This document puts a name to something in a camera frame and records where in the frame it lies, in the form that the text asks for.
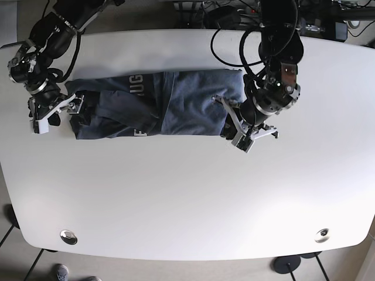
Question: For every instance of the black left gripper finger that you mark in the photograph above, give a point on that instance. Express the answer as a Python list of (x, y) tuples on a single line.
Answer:
[(229, 131)]

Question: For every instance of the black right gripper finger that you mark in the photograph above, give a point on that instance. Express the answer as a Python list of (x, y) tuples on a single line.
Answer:
[(83, 118), (54, 120)]

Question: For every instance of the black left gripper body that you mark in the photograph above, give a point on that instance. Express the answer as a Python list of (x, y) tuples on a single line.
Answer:
[(249, 116)]

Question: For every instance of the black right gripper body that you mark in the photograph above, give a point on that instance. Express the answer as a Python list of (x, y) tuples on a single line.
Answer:
[(79, 101)]

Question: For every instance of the navy blue T-shirt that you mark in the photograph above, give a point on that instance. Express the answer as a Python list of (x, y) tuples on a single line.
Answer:
[(165, 103)]

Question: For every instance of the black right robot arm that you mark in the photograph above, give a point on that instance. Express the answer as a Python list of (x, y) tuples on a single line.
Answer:
[(49, 39)]

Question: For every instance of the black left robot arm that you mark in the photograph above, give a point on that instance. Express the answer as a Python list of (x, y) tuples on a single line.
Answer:
[(274, 88)]

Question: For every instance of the black left table leg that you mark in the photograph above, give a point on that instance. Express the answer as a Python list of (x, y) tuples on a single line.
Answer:
[(11, 217)]

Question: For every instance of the left silver table grommet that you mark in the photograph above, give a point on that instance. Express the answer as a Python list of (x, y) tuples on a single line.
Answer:
[(68, 237)]

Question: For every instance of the silver table grommet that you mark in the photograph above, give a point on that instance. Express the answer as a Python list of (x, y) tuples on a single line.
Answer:
[(68, 237), (322, 235)]

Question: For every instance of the right silver table grommet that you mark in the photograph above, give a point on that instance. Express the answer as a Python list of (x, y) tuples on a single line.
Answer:
[(322, 235)]

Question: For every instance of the black round stand base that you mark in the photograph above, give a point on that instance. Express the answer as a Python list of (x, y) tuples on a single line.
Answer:
[(286, 264)]

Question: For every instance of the grey shoe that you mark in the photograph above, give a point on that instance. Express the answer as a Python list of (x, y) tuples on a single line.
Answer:
[(60, 273), (92, 278)]

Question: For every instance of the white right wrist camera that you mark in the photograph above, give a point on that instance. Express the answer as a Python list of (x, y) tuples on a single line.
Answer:
[(40, 114)]

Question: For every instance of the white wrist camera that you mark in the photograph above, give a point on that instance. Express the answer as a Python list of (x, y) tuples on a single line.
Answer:
[(40, 114), (242, 142)]

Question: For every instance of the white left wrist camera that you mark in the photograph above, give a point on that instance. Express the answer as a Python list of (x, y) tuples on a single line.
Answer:
[(242, 142)]

